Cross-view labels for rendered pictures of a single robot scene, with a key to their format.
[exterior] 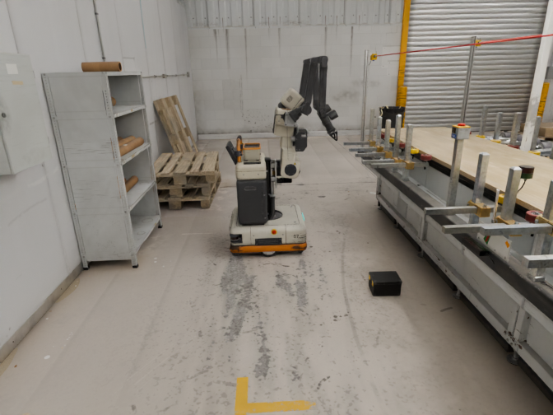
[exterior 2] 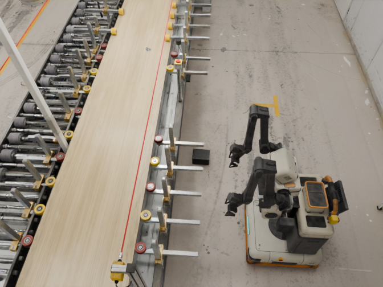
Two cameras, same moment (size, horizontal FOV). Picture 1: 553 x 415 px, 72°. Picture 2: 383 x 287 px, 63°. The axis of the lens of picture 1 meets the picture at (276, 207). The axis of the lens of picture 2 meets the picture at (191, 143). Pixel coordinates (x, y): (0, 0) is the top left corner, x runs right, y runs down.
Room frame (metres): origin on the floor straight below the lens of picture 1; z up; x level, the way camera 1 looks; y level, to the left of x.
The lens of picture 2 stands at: (4.56, -0.64, 3.12)
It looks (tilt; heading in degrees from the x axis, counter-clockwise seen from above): 53 degrees down; 186
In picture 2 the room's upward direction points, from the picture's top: 1 degrees counter-clockwise
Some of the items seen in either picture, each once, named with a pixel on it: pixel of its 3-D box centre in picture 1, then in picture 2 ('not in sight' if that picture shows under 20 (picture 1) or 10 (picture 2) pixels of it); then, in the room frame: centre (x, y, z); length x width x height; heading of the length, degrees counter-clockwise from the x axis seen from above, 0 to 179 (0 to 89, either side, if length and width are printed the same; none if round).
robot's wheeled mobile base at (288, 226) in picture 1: (267, 226); (280, 230); (3.30, 0.09, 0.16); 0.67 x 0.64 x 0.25; 92
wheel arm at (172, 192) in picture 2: (379, 154); (175, 193); (3.33, -0.92, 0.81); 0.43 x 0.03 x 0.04; 92
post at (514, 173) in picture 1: (506, 217); (183, 58); (1.63, -1.05, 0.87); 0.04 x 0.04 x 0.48; 2
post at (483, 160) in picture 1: (477, 198); (181, 71); (1.88, -1.04, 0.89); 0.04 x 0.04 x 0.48; 2
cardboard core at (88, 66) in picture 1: (101, 67); not in sight; (3.41, 1.42, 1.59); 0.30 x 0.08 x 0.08; 92
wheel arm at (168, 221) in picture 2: (371, 149); (172, 221); (3.58, -0.91, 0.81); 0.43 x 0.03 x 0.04; 92
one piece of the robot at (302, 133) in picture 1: (298, 136); (266, 187); (3.31, -0.20, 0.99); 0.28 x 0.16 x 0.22; 2
